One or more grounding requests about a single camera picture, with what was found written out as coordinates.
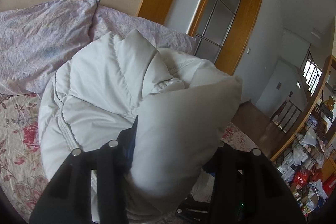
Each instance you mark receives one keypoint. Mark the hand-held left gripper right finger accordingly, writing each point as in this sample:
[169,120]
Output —
[225,163]

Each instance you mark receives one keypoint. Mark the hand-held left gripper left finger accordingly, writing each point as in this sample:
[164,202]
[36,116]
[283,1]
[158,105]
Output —
[131,150]

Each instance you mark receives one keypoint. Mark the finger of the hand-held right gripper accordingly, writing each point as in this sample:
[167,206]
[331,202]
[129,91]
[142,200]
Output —
[194,209]

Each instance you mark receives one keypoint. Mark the white down jacket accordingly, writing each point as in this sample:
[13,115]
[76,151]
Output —
[105,87]

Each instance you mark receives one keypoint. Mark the dark wooden stair railing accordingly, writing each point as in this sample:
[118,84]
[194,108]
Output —
[287,111]

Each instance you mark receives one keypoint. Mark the pile of bags and packets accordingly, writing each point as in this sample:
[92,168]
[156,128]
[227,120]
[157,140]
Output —
[307,171]

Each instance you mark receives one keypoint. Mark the wooden shelf unit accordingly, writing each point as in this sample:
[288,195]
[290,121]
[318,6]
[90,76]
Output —
[313,106]

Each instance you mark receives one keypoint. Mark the floral bedsheet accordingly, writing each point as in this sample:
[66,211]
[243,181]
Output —
[18,134]

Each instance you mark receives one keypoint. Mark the bright window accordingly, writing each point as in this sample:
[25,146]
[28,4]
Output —
[312,74]

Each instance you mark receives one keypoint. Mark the left lilac pillow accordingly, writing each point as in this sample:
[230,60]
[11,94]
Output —
[47,37]

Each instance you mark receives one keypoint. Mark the frosted glass door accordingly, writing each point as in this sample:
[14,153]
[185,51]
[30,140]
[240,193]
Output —
[223,8]

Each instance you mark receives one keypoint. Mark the brown wall plate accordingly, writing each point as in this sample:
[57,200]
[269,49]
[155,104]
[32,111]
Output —
[278,85]

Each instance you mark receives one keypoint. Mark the wide wooden door frame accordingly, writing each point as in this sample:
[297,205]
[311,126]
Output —
[244,27]

